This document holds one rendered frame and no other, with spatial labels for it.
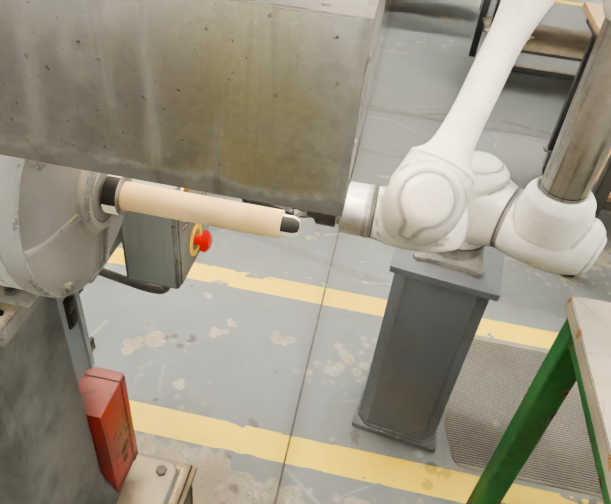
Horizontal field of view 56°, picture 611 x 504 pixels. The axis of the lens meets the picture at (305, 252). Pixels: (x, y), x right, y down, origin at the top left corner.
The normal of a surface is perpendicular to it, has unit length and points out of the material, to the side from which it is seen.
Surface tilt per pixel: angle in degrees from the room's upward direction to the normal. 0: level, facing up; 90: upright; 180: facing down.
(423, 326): 90
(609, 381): 0
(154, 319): 0
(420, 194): 57
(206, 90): 90
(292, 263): 0
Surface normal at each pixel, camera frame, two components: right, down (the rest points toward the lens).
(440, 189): -0.20, 0.13
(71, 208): 0.95, 0.24
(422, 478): 0.09, -0.76
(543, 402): -0.18, 0.62
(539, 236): -0.60, 0.51
